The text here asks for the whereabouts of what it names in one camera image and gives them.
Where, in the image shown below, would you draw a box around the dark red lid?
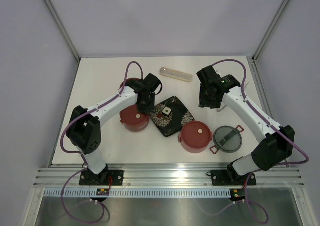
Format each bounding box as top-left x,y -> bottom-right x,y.
124,78 -> 143,94
119,104 -> 150,126
179,120 -> 213,149

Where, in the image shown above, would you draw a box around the pink bowl with handles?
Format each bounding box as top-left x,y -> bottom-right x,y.
178,129 -> 213,154

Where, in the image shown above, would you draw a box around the metal food tongs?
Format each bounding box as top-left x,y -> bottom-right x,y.
216,75 -> 252,117

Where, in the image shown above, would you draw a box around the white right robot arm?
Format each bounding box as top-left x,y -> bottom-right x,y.
197,66 -> 295,184

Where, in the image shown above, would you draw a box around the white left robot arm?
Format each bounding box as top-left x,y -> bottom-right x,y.
63,73 -> 163,185

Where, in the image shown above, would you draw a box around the pink bowl back left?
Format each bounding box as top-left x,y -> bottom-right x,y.
118,81 -> 126,97

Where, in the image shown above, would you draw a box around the white sushi cube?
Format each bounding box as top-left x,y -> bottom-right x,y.
162,107 -> 172,116

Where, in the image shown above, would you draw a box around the beige cutlery case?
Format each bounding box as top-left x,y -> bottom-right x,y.
159,67 -> 193,83

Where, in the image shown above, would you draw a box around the dark pink bowl front left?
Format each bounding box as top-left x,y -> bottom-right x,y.
120,116 -> 150,133

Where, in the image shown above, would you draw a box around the black floral square plate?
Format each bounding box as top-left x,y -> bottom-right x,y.
149,96 -> 195,138

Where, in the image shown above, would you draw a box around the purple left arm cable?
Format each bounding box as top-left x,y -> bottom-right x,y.
60,61 -> 111,224

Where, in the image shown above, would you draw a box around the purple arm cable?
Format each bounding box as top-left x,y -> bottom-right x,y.
197,59 -> 310,223
60,61 -> 111,224

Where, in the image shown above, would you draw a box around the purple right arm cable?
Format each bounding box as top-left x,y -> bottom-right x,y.
197,59 -> 310,223

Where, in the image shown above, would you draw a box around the grey transparent lid red handles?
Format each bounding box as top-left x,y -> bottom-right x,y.
209,125 -> 245,155

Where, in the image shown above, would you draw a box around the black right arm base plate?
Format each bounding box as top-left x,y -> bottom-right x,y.
206,169 -> 257,186

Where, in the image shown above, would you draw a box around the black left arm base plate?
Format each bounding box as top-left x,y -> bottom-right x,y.
79,169 -> 124,186

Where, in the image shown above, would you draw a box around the left aluminium post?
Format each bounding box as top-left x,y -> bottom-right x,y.
43,0 -> 81,63

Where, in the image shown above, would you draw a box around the aluminium post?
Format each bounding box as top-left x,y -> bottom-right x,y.
43,0 -> 81,63
252,0 -> 291,63

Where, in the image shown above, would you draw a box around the aluminium front rail frame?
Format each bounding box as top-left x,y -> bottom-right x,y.
33,163 -> 305,188

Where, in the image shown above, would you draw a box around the right aluminium post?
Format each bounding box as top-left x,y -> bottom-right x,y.
252,0 -> 291,63

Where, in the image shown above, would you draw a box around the slotted white cable duct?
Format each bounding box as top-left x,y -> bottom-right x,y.
44,187 -> 231,199

